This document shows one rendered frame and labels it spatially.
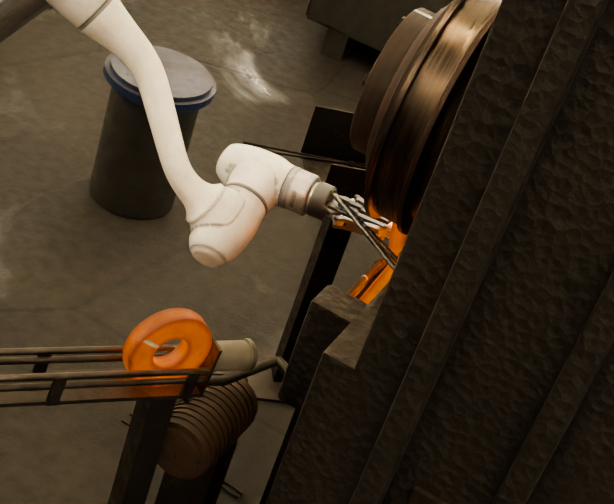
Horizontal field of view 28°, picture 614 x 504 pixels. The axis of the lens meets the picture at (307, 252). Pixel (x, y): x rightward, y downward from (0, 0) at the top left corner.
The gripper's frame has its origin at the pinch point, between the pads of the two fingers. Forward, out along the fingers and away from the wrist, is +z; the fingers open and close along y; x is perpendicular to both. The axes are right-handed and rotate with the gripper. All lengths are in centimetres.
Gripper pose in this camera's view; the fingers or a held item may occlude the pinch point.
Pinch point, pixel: (403, 235)
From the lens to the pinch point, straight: 253.7
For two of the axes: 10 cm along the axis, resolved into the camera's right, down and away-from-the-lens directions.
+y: -3.8, 4.0, -8.3
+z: 8.9, 3.9, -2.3
